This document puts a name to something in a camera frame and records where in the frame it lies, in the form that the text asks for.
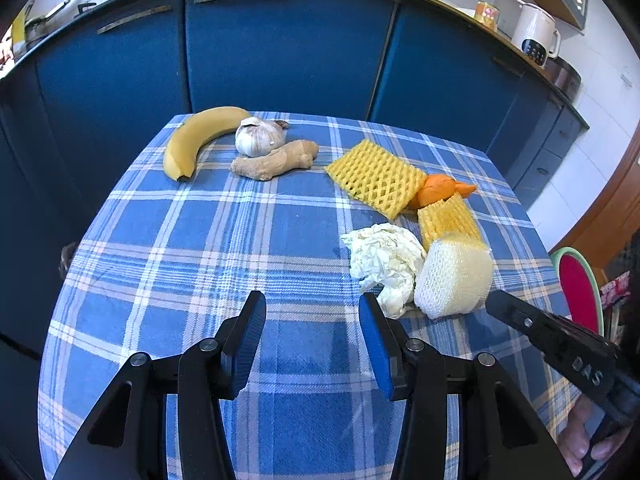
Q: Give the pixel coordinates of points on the watermelon pattern chair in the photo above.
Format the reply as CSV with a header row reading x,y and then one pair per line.
x,y
577,285

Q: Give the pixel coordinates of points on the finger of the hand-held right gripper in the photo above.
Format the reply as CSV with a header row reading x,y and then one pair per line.
x,y
520,317

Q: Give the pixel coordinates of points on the yellow banana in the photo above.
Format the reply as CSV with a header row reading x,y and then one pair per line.
x,y
200,127

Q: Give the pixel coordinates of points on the white garlic bulb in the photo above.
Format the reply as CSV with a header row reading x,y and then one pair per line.
x,y
255,137

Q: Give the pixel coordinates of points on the dark rice cooker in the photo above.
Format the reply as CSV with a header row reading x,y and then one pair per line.
x,y
562,75

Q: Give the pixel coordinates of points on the white foam net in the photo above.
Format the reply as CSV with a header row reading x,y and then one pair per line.
x,y
450,275

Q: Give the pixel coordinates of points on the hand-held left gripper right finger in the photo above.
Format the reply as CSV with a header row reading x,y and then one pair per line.
x,y
377,345

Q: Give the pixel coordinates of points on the person's right hand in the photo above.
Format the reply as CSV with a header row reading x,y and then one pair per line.
x,y
582,435

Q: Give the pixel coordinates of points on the ginger root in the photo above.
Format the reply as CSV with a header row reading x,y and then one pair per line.
x,y
270,160

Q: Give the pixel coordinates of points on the orange plastic scrap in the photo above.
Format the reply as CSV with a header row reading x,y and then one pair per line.
x,y
435,190

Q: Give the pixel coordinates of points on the yellow tin can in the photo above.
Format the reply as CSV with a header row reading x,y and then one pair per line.
x,y
486,14

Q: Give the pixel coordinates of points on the blue kitchen counter cabinet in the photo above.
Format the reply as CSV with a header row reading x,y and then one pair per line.
x,y
280,55

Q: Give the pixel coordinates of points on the blue plaid tablecloth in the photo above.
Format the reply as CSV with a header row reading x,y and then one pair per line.
x,y
200,240

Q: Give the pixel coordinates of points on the white electric kettle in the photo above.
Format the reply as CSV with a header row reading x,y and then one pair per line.
x,y
532,30

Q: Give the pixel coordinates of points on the floral cloth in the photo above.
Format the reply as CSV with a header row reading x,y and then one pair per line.
x,y
615,292

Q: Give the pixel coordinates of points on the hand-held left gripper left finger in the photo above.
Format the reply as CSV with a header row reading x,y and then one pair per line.
x,y
247,340

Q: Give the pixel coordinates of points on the floor bin with yellow bag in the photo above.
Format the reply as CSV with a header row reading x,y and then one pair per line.
x,y
67,260

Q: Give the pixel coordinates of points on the yellow foam net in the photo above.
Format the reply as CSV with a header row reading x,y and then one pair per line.
x,y
375,175
447,217

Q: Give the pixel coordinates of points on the wooden door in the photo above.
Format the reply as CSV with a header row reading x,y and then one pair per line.
x,y
615,200

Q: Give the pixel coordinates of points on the small white tissue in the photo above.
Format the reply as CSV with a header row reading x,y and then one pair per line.
x,y
385,255

